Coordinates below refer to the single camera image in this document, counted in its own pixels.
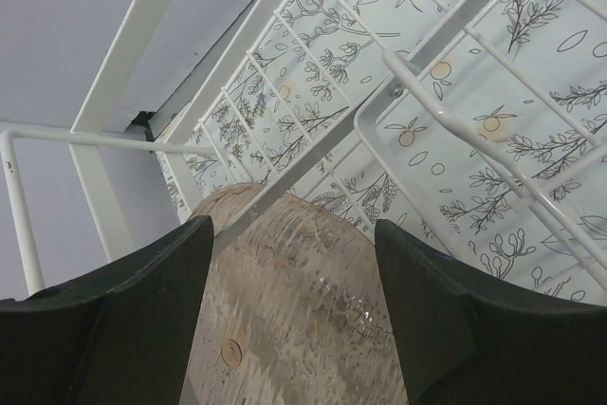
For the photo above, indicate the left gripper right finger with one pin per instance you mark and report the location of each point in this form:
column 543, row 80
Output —
column 465, row 337

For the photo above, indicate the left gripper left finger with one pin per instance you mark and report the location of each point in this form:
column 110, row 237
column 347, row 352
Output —
column 120, row 334

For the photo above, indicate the floral tablecloth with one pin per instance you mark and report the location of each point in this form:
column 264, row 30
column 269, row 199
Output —
column 427, row 115

